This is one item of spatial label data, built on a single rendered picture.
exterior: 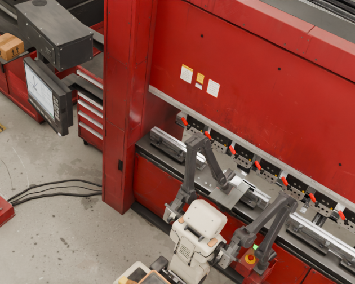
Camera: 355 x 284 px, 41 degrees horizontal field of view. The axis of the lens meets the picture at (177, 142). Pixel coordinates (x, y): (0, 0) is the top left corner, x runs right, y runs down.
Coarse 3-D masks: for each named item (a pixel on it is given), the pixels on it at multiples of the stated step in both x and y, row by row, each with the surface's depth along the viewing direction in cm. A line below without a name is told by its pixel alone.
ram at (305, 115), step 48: (192, 48) 292; (240, 48) 270; (192, 96) 315; (240, 96) 289; (288, 96) 268; (336, 96) 249; (240, 144) 312; (288, 144) 287; (336, 144) 265; (336, 192) 284
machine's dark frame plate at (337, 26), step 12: (264, 0) 255; (276, 0) 257; (288, 0) 259; (288, 12) 249; (300, 12) 251; (312, 12) 252; (324, 12) 254; (312, 24) 244; (324, 24) 245; (336, 24) 247; (348, 24) 248; (348, 36) 240
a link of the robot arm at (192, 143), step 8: (192, 136) 275; (200, 136) 274; (184, 144) 275; (192, 144) 270; (200, 144) 272; (192, 152) 272; (192, 160) 276; (192, 168) 279; (184, 176) 284; (192, 176) 282; (184, 184) 285; (192, 184) 285; (192, 192) 284; (192, 200) 288
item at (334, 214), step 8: (184, 112) 381; (176, 120) 381; (208, 128) 371; (232, 144) 362; (256, 168) 356; (280, 176) 345; (280, 184) 350; (304, 200) 343; (336, 208) 330; (336, 216) 333
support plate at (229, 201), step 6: (240, 186) 332; (246, 186) 333; (216, 192) 326; (222, 192) 326; (234, 192) 327; (240, 192) 328; (216, 198) 322; (222, 198) 322; (228, 198) 323; (234, 198) 324; (222, 204) 319; (228, 204) 320; (234, 204) 320
